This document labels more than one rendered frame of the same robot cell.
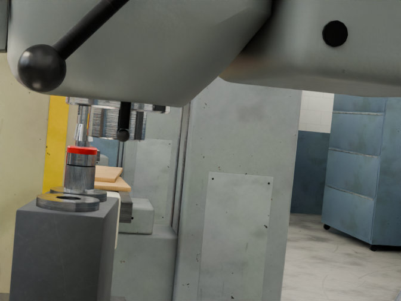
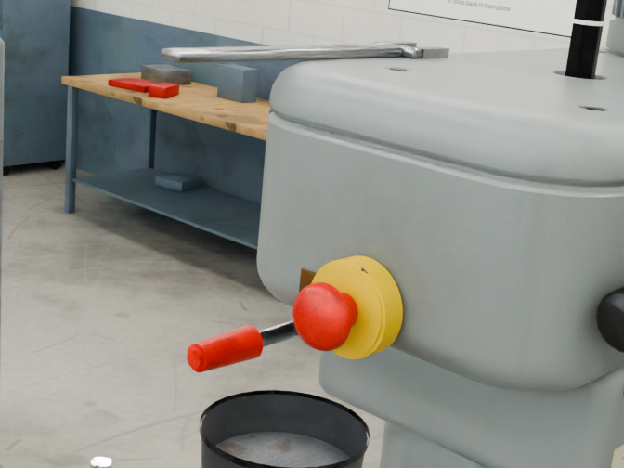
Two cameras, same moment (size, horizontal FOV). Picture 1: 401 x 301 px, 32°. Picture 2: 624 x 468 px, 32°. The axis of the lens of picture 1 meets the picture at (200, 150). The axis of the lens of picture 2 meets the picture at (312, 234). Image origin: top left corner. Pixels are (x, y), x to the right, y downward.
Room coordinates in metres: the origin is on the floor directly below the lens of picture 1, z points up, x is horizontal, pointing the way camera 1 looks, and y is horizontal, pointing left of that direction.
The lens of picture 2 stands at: (0.04, 0.68, 1.98)
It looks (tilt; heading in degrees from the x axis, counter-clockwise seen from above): 16 degrees down; 324
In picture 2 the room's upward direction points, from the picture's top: 5 degrees clockwise
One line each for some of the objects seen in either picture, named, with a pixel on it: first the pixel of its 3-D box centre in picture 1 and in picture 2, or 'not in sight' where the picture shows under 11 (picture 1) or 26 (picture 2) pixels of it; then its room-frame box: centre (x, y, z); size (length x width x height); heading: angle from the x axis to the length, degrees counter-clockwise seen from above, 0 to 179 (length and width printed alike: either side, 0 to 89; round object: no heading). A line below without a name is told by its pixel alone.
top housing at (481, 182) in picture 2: not in sight; (573, 180); (0.58, 0.06, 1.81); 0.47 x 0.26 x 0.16; 103
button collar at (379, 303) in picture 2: not in sight; (355, 306); (0.52, 0.29, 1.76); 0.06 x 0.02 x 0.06; 13
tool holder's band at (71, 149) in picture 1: (82, 150); not in sight; (1.10, 0.19, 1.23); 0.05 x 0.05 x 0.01
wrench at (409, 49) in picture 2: not in sight; (313, 51); (0.65, 0.25, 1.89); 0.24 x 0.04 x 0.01; 100
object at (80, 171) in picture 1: (80, 171); not in sight; (1.10, 0.19, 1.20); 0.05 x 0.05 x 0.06
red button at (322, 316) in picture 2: not in sight; (329, 315); (0.52, 0.32, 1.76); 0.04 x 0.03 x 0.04; 13
